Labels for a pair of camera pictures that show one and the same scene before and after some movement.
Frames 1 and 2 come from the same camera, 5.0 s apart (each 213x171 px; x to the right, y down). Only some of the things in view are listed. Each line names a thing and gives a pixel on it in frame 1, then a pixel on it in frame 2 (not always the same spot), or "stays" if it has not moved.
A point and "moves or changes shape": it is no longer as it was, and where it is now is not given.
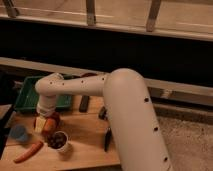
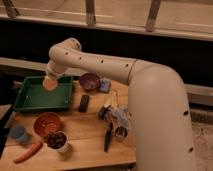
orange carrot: (29, 152) stays
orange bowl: (56, 118) stays
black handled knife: (108, 139) stays
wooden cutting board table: (77, 141) stays
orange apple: (49, 124) moves or changes shape
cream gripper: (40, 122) → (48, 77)
